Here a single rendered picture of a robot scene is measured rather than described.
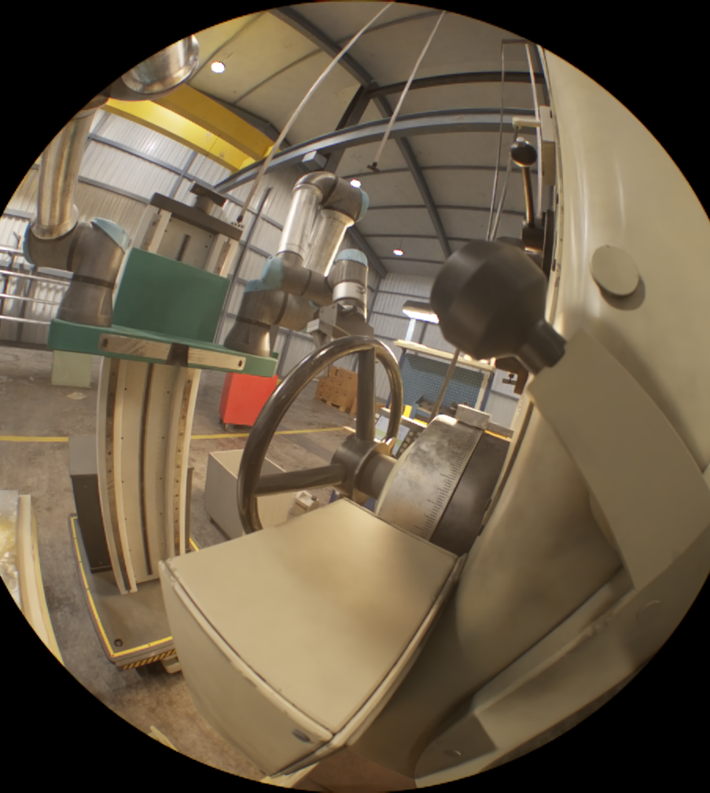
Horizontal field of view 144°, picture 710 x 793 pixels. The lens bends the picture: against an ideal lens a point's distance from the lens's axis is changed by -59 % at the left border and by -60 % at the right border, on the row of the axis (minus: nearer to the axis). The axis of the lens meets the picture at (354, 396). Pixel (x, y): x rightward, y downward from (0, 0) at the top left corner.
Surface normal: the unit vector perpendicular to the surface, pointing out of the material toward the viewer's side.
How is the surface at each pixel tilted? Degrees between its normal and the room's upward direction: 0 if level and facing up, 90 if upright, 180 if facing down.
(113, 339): 90
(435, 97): 169
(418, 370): 90
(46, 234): 103
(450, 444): 34
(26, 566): 0
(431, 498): 67
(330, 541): 0
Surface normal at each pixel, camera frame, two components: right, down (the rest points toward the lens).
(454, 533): -0.47, -0.23
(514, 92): -0.37, 0.93
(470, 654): -0.61, -0.08
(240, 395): 0.59, 0.26
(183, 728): 0.28, -0.95
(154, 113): 0.80, 0.30
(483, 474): -0.14, -0.75
